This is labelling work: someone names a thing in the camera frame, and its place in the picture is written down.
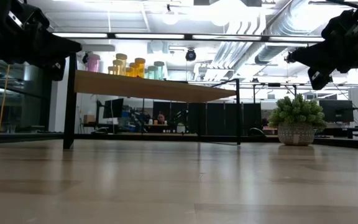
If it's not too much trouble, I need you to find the wooden shelf with black legs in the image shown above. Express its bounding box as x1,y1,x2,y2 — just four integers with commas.
62,51,242,151

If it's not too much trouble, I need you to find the black computer monitor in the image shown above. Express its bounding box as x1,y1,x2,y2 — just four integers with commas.
318,99,355,123
103,98,125,119

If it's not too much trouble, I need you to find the black partition wall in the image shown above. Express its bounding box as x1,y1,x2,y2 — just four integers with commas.
152,101,262,136

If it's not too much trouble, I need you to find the green plant in patterned pot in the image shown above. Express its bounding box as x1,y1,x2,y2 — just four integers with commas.
267,94,328,146

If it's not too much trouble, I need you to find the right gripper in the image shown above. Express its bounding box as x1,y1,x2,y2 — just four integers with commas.
290,8,358,91

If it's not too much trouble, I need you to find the black metal frame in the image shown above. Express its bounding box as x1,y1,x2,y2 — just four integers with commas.
252,82,298,100

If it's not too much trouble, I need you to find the pink medicine bottle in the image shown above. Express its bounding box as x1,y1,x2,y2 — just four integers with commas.
87,53,101,73

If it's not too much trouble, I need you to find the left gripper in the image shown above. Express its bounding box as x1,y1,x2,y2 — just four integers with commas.
0,0,83,82

